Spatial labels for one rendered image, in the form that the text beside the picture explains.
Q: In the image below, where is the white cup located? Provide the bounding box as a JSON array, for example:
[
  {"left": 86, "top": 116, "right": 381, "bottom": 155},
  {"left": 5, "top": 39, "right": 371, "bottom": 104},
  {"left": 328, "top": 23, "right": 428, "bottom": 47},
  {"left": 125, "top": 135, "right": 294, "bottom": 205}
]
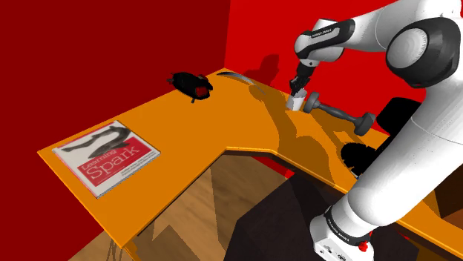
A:
[{"left": 285, "top": 88, "right": 309, "bottom": 112}]

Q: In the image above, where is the grey dumbbell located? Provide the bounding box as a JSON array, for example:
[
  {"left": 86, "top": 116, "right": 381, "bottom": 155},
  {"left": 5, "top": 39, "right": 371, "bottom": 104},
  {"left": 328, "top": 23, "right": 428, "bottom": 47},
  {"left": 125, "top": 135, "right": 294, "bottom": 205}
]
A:
[{"left": 302, "top": 91, "right": 378, "bottom": 137}]

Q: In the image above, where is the grey curved blade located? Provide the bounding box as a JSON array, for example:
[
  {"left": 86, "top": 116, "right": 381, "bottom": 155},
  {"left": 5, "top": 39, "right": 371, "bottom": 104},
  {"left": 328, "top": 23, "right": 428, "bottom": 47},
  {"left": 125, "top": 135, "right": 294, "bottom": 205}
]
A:
[{"left": 215, "top": 70, "right": 267, "bottom": 96}]

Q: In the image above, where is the orange desk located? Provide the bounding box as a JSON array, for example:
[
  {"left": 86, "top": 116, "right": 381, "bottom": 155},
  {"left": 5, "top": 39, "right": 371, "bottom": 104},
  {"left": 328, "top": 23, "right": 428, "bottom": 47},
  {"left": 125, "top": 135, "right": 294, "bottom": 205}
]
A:
[{"left": 37, "top": 67, "right": 463, "bottom": 260}]

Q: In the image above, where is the black jagged object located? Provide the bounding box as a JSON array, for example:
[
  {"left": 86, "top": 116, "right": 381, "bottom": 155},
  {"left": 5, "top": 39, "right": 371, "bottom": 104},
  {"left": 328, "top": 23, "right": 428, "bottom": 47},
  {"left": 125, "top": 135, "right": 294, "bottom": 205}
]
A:
[{"left": 340, "top": 141, "right": 381, "bottom": 179}]

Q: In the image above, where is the black rounded object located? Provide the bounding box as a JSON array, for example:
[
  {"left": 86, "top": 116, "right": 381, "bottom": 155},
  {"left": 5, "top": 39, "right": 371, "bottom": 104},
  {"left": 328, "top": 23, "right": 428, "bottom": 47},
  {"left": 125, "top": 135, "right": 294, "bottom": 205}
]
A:
[{"left": 375, "top": 96, "right": 425, "bottom": 136}]

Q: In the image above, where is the black and red toy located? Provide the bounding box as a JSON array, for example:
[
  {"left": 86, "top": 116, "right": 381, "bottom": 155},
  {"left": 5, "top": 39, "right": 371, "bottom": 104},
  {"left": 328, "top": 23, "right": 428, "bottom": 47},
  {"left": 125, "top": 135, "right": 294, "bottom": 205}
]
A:
[{"left": 166, "top": 71, "right": 214, "bottom": 105}]

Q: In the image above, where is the dark robot stand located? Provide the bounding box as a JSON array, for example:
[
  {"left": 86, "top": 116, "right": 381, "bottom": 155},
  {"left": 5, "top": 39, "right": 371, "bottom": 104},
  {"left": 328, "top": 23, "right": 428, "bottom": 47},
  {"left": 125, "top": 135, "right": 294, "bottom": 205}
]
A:
[{"left": 223, "top": 173, "right": 422, "bottom": 261}]

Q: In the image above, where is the red and white book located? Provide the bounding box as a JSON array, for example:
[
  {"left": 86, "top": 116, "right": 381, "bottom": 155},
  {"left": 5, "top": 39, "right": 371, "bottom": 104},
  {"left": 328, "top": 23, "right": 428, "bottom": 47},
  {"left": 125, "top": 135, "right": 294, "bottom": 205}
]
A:
[{"left": 51, "top": 120, "right": 162, "bottom": 199}]

